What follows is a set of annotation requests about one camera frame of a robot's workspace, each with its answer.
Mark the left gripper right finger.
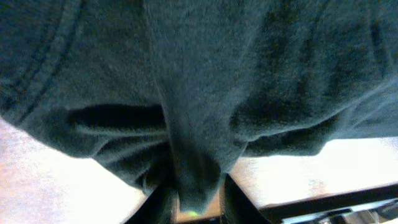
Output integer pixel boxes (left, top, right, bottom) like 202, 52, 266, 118
220, 174, 271, 224

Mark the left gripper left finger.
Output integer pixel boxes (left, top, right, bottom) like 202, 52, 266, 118
125, 183, 175, 224

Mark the dark green t-shirt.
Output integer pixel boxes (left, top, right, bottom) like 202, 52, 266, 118
1, 0, 397, 213

